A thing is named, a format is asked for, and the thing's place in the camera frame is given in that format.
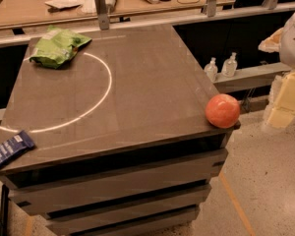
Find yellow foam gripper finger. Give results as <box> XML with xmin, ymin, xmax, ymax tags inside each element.
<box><xmin>258</xmin><ymin>29</ymin><xmax>283</xmax><ymax>53</ymax></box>
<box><xmin>264</xmin><ymin>71</ymin><xmax>295</xmax><ymax>130</ymax></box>

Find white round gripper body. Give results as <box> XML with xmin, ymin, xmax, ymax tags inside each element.
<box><xmin>279</xmin><ymin>13</ymin><xmax>295</xmax><ymax>69</ymax></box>

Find red orange apple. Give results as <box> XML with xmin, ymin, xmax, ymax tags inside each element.
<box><xmin>206</xmin><ymin>93</ymin><xmax>240</xmax><ymax>128</ymax></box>

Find green rice chip bag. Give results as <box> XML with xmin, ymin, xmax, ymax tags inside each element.
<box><xmin>29</xmin><ymin>26</ymin><xmax>91</xmax><ymax>69</ymax></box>

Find clear sanitizer bottle right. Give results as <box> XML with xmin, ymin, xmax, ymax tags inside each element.
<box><xmin>221</xmin><ymin>52</ymin><xmax>237</xmax><ymax>77</ymax></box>

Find clear sanitizer bottle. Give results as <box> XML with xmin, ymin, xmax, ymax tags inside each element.
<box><xmin>221</xmin><ymin>52</ymin><xmax>237</xmax><ymax>77</ymax></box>
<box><xmin>205</xmin><ymin>57</ymin><xmax>218</xmax><ymax>82</ymax></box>

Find clear sanitizer bottle left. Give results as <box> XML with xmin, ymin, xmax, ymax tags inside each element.
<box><xmin>205</xmin><ymin>57</ymin><xmax>218</xmax><ymax>82</ymax></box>

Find grey drawer cabinet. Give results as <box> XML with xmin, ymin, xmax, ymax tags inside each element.
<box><xmin>0</xmin><ymin>25</ymin><xmax>230</xmax><ymax>236</ymax></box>

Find white paper sheets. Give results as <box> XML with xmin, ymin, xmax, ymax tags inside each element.
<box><xmin>45</xmin><ymin>0</ymin><xmax>96</xmax><ymax>14</ymax></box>

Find blue snack bar wrapper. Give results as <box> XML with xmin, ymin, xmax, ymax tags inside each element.
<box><xmin>0</xmin><ymin>131</ymin><xmax>35</xmax><ymax>168</ymax></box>

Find grey metal bracket post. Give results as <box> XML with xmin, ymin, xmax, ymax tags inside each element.
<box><xmin>94</xmin><ymin>0</ymin><xmax>109</xmax><ymax>30</ymax></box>

